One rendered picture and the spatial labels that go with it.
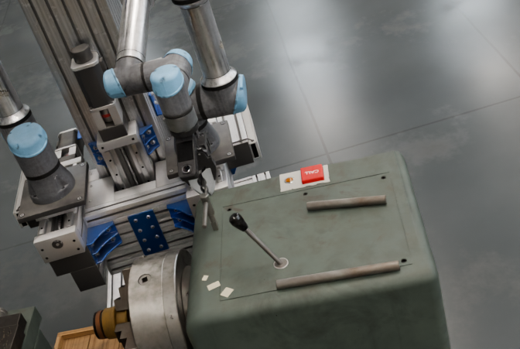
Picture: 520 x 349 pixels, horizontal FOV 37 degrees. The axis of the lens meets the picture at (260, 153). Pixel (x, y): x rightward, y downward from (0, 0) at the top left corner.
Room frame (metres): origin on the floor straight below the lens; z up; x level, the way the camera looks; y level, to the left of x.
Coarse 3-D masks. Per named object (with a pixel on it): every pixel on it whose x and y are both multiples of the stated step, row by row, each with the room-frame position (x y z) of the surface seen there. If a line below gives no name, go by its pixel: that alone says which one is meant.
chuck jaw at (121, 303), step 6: (126, 270) 1.58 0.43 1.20; (126, 276) 1.57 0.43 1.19; (126, 282) 1.56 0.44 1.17; (120, 288) 1.56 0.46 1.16; (126, 288) 1.55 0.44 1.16; (120, 294) 1.55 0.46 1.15; (126, 294) 1.55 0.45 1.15; (114, 300) 1.55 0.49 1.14; (120, 300) 1.54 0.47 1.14; (126, 300) 1.54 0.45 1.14; (120, 306) 1.53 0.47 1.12; (126, 306) 1.53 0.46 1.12
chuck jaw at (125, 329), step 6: (120, 324) 1.49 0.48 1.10; (126, 324) 1.49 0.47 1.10; (120, 330) 1.47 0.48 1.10; (126, 330) 1.46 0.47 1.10; (120, 336) 1.47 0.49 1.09; (126, 336) 1.44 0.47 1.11; (132, 336) 1.43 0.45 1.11; (120, 342) 1.47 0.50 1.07; (126, 342) 1.42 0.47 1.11; (132, 342) 1.41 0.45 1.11; (126, 348) 1.39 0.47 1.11; (132, 348) 1.39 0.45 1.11
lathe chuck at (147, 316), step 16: (144, 256) 1.62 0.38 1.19; (160, 256) 1.56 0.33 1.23; (144, 272) 1.50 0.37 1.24; (160, 272) 1.49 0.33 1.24; (128, 288) 1.47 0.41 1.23; (144, 288) 1.46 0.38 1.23; (160, 288) 1.44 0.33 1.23; (128, 304) 1.43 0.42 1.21; (144, 304) 1.42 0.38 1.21; (160, 304) 1.41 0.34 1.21; (144, 320) 1.39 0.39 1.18; (160, 320) 1.38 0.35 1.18; (144, 336) 1.37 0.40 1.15; (160, 336) 1.36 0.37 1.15
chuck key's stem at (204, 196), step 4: (200, 196) 1.56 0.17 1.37; (204, 196) 1.56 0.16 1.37; (208, 196) 1.56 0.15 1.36; (204, 200) 1.55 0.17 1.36; (208, 200) 1.56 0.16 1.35; (208, 204) 1.55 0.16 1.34; (208, 208) 1.55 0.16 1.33; (212, 208) 1.56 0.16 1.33; (208, 212) 1.55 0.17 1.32; (212, 212) 1.56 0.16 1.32; (212, 216) 1.56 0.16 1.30; (212, 220) 1.56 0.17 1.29; (216, 220) 1.57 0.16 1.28; (212, 224) 1.56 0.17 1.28; (216, 224) 1.56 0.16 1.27; (216, 228) 1.56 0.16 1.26
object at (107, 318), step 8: (96, 312) 1.55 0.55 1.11; (104, 312) 1.53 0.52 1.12; (112, 312) 1.52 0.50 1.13; (120, 312) 1.53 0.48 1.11; (128, 312) 1.55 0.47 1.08; (96, 320) 1.52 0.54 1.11; (104, 320) 1.51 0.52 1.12; (112, 320) 1.50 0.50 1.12; (120, 320) 1.51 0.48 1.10; (128, 320) 1.54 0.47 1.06; (96, 328) 1.51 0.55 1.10; (104, 328) 1.50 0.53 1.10; (112, 328) 1.49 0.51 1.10; (96, 336) 1.50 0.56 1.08; (104, 336) 1.50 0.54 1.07; (112, 336) 1.49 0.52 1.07
